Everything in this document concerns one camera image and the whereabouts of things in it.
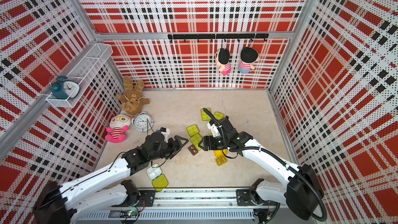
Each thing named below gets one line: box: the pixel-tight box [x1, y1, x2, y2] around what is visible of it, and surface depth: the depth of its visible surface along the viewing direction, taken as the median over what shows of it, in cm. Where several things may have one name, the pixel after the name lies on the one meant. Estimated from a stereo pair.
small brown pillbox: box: [187, 144, 199, 157], surface depth 90 cm
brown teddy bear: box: [115, 75, 150, 116], surface depth 109 cm
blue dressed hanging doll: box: [237, 46, 259, 74], surface depth 100 cm
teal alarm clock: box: [48, 75, 80, 100], surface depth 64 cm
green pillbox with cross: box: [186, 123, 203, 142], surface depth 98 cm
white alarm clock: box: [131, 112, 155, 133], surface depth 100 cm
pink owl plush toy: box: [105, 114, 134, 144], surface depth 96 cm
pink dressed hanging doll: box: [215, 48, 232, 76], surface depth 98 cm
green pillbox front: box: [146, 162, 169, 193], surface depth 81 cm
